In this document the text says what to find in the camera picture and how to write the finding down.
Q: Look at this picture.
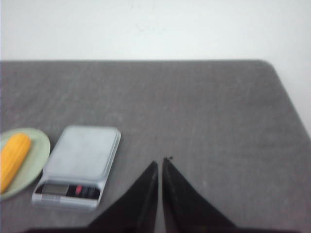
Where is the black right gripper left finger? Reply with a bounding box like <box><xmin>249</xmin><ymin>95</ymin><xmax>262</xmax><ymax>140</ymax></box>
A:
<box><xmin>87</xmin><ymin>161</ymin><xmax>158</xmax><ymax>233</ymax></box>

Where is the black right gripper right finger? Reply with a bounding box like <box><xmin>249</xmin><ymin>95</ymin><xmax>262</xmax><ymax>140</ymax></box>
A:
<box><xmin>162</xmin><ymin>158</ymin><xmax>237</xmax><ymax>233</ymax></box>

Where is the yellow corn cob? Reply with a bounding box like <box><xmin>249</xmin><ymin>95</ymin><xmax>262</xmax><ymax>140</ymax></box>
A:
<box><xmin>0</xmin><ymin>133</ymin><xmax>32</xmax><ymax>194</ymax></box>

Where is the silver digital kitchen scale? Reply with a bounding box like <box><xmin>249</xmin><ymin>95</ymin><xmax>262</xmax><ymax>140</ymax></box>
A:
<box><xmin>32</xmin><ymin>125</ymin><xmax>121</xmax><ymax>211</ymax></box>

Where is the light green plate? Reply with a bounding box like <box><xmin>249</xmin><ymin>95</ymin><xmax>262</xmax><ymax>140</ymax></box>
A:
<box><xmin>0</xmin><ymin>128</ymin><xmax>51</xmax><ymax>202</ymax></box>

